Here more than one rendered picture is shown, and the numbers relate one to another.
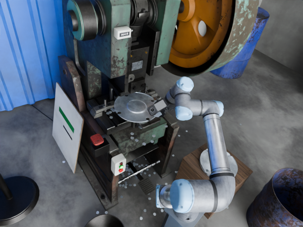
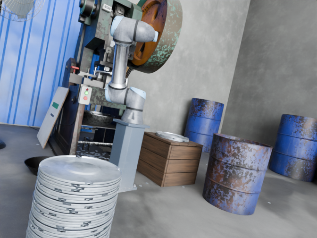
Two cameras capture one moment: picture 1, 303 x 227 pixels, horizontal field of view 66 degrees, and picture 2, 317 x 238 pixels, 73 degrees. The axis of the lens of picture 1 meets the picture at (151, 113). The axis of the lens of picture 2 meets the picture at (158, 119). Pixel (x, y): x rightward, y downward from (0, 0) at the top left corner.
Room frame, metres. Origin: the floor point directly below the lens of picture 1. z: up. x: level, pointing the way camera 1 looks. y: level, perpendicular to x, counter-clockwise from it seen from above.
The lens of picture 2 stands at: (-0.76, -0.66, 0.59)
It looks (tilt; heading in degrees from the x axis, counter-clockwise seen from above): 3 degrees down; 7
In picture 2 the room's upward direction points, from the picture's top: 12 degrees clockwise
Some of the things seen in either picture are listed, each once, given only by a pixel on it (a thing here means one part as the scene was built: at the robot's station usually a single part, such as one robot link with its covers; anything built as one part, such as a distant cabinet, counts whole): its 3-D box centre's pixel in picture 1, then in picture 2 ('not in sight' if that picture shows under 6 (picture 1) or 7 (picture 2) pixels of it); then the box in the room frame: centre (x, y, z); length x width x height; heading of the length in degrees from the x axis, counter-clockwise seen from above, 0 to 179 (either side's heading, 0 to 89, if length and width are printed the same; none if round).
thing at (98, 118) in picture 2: not in sight; (96, 118); (1.23, 0.19, 0.36); 0.34 x 0.34 x 0.10
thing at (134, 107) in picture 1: (136, 106); (109, 74); (1.13, 0.10, 0.78); 0.29 x 0.29 x 0.01
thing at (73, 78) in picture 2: (100, 152); (73, 85); (0.85, 0.26, 0.62); 0.10 x 0.06 x 0.20; 133
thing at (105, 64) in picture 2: (126, 85); (106, 66); (1.23, 0.19, 0.86); 0.20 x 0.16 x 0.05; 133
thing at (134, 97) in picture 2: not in sight; (135, 97); (0.67, -0.30, 0.62); 0.13 x 0.12 x 0.14; 101
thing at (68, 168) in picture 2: not in sight; (82, 167); (0.00, -0.33, 0.31); 0.29 x 0.29 x 0.01
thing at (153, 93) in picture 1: (146, 91); not in sight; (1.34, 0.06, 0.76); 0.17 x 0.06 x 0.10; 133
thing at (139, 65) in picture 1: (132, 65); (112, 47); (1.20, 0.16, 1.04); 0.17 x 0.15 x 0.30; 43
